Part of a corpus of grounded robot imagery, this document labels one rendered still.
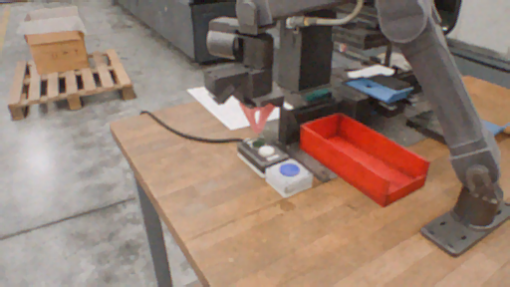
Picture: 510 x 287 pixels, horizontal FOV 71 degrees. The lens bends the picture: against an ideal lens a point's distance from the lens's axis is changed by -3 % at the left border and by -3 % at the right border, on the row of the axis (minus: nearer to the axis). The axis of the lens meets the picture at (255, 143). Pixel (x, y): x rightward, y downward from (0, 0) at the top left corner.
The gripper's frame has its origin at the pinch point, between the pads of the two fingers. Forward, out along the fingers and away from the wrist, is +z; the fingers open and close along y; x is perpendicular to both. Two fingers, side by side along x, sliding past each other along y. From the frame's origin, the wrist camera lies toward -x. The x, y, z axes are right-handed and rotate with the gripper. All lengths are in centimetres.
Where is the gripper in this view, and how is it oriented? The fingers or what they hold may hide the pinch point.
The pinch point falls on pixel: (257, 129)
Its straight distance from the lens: 78.4
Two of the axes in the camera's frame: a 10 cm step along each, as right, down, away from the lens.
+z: -0.1, 8.5, 5.2
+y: 5.4, 4.4, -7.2
